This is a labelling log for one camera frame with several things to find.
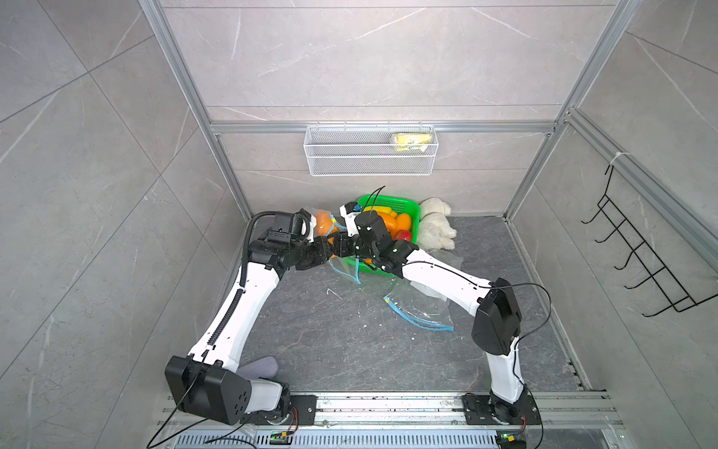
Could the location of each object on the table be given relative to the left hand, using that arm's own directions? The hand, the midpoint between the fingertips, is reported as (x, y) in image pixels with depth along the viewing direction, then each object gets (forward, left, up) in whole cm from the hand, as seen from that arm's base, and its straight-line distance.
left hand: (334, 248), depth 76 cm
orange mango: (+7, +3, +3) cm, 8 cm away
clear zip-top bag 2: (-7, -26, -24) cm, 36 cm away
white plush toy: (+19, -35, -16) cm, 43 cm away
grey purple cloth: (-24, +21, -24) cm, 40 cm away
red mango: (+20, -24, -19) cm, 36 cm away
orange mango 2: (+27, -19, -18) cm, 37 cm away
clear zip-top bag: (+2, -3, -13) cm, 13 cm away
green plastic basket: (+36, -27, -19) cm, 49 cm away
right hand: (+5, +1, -1) cm, 5 cm away
